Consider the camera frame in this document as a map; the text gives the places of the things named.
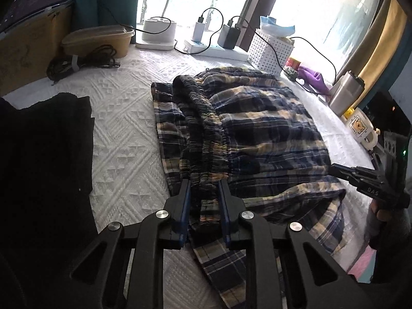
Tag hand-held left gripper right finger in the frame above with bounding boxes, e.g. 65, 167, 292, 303
218, 179, 371, 309

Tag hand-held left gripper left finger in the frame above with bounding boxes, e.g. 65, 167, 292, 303
66, 178, 194, 309

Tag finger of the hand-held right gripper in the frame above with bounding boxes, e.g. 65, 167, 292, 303
329, 164, 385, 182
349, 177, 401, 208

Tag plaid pants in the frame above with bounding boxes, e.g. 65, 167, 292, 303
151, 66, 346, 309

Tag person's right forearm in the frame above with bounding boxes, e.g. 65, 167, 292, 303
370, 227, 412, 284

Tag person's right hand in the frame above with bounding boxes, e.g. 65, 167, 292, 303
368, 200, 406, 232

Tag white mug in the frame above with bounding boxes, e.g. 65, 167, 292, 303
346, 107, 381, 150

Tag steel tumbler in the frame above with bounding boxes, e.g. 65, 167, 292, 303
328, 70, 366, 117

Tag pink and teal mat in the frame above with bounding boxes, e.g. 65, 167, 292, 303
346, 246, 412, 285

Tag purple cloth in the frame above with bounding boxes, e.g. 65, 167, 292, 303
298, 65, 332, 95

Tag white textured tablecloth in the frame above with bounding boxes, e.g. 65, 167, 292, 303
0, 39, 377, 309

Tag white perforated basket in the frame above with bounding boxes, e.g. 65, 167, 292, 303
247, 29, 295, 73

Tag black cloth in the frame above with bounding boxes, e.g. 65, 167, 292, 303
0, 92, 100, 309

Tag white power strip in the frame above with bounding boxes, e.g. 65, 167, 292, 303
183, 39, 250, 61

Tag blue face mask pack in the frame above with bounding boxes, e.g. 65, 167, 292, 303
259, 15, 296, 37

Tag white charger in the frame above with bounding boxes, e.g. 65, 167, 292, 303
192, 22, 207, 42

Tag black charger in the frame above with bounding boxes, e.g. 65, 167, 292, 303
218, 26, 241, 49

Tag white desk lamp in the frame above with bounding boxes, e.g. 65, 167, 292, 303
135, 0, 178, 51

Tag tan food container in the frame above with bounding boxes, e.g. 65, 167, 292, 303
61, 25, 136, 59

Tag cardboard box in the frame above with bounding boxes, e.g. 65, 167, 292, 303
0, 2, 73, 95

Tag black charging cable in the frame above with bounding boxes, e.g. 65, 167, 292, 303
174, 7, 224, 54
283, 36, 338, 97

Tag bundled black cable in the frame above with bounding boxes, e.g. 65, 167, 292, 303
47, 45, 121, 81

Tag window with dark frame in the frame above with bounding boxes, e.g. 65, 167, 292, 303
137, 0, 385, 86

